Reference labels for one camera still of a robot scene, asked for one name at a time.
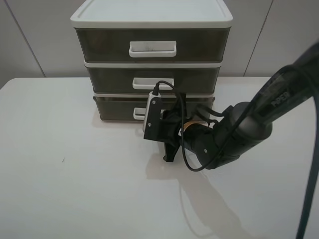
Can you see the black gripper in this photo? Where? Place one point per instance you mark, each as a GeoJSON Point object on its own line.
{"type": "Point", "coordinates": [166, 125]}

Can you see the smoky translucent drawer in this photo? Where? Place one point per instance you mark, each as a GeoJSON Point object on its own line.
{"type": "Point", "coordinates": [192, 45]}
{"type": "Point", "coordinates": [122, 109]}
{"type": "Point", "coordinates": [143, 80]}

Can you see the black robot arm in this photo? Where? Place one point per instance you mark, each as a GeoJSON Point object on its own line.
{"type": "Point", "coordinates": [220, 138]}

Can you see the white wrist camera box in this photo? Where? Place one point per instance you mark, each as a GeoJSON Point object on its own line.
{"type": "Point", "coordinates": [152, 100]}

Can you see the white plastic drawer cabinet frame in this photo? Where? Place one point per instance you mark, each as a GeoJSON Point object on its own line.
{"type": "Point", "coordinates": [152, 14]}

